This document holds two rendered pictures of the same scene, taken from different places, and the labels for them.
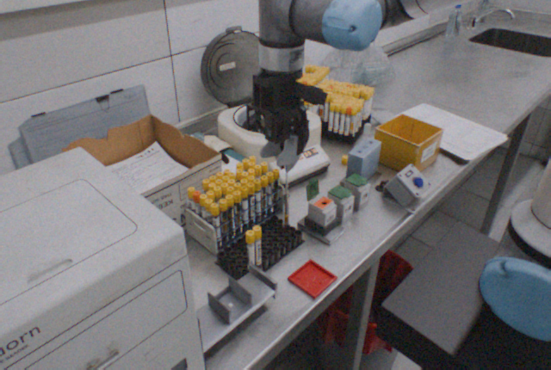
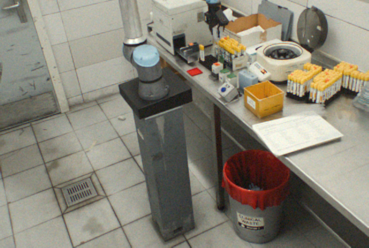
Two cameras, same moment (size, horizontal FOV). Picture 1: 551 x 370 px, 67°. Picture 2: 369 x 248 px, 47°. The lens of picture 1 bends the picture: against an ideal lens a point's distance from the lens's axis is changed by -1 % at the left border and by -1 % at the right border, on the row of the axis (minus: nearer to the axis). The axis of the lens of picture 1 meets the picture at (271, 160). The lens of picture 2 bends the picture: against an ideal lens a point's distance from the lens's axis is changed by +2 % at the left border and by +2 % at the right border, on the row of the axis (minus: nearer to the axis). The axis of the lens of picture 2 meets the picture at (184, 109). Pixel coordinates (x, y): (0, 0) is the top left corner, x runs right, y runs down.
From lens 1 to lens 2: 242 cm
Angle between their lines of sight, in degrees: 89
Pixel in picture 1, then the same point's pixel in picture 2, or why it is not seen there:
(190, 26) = not seen: outside the picture
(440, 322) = not seen: hidden behind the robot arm
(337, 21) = not seen: outside the picture
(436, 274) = (171, 77)
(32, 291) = not seen: outside the picture
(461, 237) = (183, 86)
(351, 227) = (215, 83)
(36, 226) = not seen: outside the picture
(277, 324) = (181, 65)
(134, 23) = not seen: outside the picture
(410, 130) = (276, 101)
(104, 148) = (267, 23)
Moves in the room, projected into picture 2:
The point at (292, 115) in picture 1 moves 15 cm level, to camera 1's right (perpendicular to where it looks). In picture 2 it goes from (207, 17) to (199, 28)
